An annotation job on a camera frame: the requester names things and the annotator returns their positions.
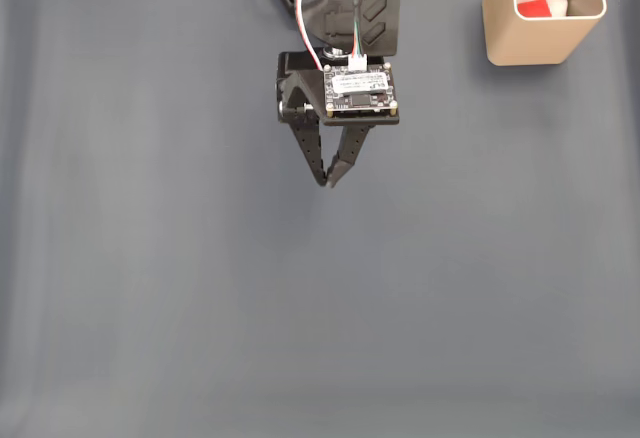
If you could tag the grey table cloth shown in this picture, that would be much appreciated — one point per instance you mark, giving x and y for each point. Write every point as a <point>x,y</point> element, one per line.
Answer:
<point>320,308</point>

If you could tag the red cube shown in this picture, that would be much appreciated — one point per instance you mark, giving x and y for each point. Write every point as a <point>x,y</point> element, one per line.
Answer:
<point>534,9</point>

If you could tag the camera circuit board on mount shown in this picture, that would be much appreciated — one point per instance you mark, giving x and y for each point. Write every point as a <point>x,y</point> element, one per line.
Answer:
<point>360,90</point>

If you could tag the beige rectangular box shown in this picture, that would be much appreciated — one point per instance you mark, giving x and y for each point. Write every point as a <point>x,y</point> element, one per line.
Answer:
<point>530,40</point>

